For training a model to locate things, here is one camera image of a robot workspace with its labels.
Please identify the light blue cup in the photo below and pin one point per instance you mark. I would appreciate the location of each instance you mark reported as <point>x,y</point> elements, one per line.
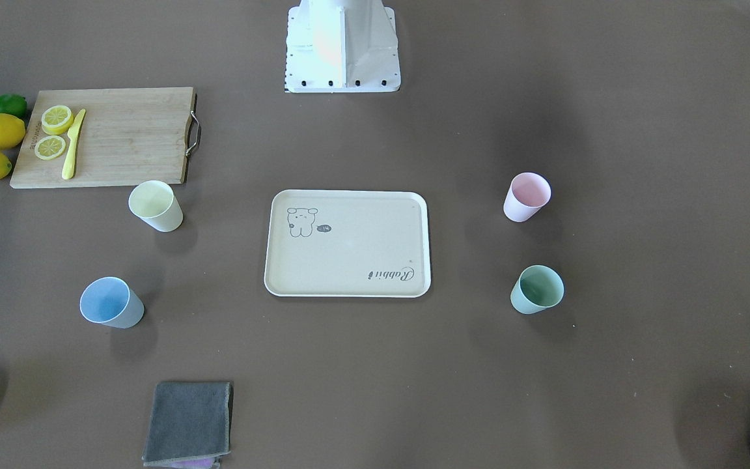
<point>110,301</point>

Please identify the yellow plastic knife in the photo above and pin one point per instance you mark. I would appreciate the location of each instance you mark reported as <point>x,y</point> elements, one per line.
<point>69,165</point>

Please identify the cream yellow cup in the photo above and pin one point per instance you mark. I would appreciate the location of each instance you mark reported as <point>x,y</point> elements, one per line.
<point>155,204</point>

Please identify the wooden cutting board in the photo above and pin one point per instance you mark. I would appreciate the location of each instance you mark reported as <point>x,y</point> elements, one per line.
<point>128,137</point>

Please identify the lemon half lower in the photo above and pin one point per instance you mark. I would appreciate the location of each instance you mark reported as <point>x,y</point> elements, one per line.
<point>50,147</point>

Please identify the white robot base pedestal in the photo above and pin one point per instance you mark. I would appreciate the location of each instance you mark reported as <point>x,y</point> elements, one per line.
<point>341,47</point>

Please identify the green lime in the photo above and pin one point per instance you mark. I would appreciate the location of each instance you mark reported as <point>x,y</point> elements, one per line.
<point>13,104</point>

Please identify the pink cup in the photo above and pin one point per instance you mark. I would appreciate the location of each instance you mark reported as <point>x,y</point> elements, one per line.
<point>527,194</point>

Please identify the mint green cup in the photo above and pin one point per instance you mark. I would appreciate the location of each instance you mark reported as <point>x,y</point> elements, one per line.
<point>538,288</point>

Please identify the beige rabbit tray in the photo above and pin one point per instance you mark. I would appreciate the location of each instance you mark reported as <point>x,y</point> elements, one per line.
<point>348,243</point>

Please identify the lemon half upper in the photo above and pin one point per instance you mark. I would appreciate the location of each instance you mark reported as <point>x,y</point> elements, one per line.
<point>57,120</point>

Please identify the lemon half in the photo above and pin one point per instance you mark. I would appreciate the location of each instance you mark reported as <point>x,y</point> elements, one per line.
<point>57,120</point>
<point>50,147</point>

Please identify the grey folded cloth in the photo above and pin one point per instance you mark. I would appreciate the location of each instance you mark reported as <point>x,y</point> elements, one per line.
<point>189,425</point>

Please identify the whole lemon upper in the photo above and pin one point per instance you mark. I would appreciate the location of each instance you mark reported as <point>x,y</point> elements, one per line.
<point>12,131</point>

